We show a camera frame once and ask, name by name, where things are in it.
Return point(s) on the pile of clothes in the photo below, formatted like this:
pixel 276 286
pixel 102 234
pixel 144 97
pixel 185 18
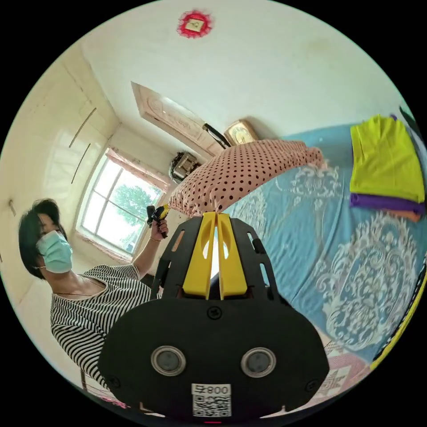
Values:
pixel 383 160

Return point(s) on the carved wooden door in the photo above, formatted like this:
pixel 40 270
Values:
pixel 173 116

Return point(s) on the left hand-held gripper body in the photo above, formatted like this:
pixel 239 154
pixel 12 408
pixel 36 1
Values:
pixel 152 216

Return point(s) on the person's left forearm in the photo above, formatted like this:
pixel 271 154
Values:
pixel 145 255

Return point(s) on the window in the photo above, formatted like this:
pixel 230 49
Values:
pixel 116 213

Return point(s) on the bed with blue patterned sheet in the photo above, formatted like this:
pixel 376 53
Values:
pixel 300 240

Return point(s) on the wooden wall clock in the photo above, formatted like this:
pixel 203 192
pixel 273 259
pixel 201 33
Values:
pixel 241 132

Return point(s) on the pink black dotted short-sleeve shirt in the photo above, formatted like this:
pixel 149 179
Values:
pixel 240 166

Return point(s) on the red round ornament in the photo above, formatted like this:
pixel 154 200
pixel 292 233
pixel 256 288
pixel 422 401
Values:
pixel 194 24

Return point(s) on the person's body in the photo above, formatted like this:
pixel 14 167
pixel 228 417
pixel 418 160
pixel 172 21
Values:
pixel 80 300

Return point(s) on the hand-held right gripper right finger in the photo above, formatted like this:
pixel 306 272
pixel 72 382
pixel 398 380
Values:
pixel 233 270

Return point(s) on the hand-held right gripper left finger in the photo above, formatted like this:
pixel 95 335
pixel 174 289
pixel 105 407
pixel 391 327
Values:
pixel 198 267

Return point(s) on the pink curtain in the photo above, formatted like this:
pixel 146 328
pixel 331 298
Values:
pixel 140 170

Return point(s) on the person's left hand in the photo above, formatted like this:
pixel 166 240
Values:
pixel 160 229

